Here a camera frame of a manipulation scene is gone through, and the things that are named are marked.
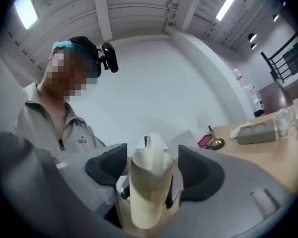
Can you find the person's head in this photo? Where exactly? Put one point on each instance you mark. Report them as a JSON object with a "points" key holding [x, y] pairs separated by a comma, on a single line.
{"points": [[64, 78]]}

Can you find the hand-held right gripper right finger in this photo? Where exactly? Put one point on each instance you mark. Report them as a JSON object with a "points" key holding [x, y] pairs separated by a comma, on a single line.
{"points": [[226, 195]]}

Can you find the long ceiling light strip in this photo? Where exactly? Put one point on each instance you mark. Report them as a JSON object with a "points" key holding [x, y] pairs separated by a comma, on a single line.
{"points": [[228, 2]]}

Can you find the red case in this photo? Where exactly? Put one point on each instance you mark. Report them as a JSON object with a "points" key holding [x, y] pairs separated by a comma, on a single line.
{"points": [[204, 140]]}

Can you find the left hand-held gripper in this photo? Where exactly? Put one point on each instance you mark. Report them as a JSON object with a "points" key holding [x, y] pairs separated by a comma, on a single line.
{"points": [[141, 142]]}

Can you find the clear glass mug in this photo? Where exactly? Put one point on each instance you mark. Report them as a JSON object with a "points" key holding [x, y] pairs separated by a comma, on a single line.
{"points": [[283, 123]]}

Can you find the rectangular ceiling light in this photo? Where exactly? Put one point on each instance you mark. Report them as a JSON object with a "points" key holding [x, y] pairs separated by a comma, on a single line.
{"points": [[26, 11]]}

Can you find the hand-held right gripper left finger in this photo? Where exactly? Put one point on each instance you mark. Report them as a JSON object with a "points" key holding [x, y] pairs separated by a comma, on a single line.
{"points": [[77, 182]]}

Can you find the person's grey shirt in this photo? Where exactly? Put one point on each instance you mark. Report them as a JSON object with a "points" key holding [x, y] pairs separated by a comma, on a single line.
{"points": [[39, 125]]}

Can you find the grey cup holder tray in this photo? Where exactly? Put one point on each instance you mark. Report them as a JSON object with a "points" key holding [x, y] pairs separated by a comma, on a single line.
{"points": [[257, 134]]}

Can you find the black railing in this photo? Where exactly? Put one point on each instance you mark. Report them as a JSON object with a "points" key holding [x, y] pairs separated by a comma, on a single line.
{"points": [[285, 63]]}

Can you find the black pendant lamp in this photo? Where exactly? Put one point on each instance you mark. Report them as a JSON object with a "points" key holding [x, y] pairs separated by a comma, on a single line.
{"points": [[252, 37], [253, 46]]}

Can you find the black head camera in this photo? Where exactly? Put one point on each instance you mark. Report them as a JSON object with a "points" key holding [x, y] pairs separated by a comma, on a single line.
{"points": [[110, 57]]}

